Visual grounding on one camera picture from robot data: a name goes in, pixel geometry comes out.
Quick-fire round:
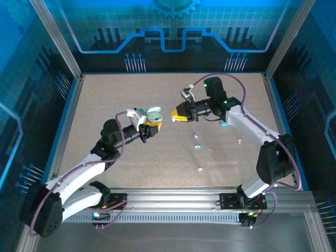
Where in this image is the mint earbud charging case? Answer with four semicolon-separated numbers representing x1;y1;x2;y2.
145;106;164;124

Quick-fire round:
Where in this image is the small electronics board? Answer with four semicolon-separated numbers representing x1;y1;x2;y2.
239;211;259;228
91;211;111;222

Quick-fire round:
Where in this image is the grey metal sheet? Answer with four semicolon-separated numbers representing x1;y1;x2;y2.
34;222;316;252

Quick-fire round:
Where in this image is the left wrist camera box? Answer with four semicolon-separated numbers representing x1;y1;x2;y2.
125;107;147;132

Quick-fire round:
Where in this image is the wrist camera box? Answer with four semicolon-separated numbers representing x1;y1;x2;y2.
180;83;197;102
125;107;147;132

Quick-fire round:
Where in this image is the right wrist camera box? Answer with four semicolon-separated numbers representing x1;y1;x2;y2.
180;83;197;102

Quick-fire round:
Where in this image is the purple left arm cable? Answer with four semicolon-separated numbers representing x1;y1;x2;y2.
28;111;132;237

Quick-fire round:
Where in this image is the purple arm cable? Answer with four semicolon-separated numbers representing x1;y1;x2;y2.
28;111;132;237
188;72;302;191

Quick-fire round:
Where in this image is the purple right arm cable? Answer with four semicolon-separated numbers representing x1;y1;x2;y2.
188;72;302;191

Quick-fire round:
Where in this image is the aluminium side rail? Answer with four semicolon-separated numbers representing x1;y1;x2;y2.
46;75;85;191
261;73;302;190

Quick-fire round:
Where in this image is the long aluminium mounting rail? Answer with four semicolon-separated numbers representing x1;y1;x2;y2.
33;186;316;213

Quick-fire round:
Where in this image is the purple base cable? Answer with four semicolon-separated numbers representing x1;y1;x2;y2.
243;191;278;229
94;199;131;229

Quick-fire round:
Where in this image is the aluminium frame post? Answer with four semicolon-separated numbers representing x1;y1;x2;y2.
264;0;317;81
28;0;85;81

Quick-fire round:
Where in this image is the grey slotted cable duct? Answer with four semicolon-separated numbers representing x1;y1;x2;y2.
60;213;244;223

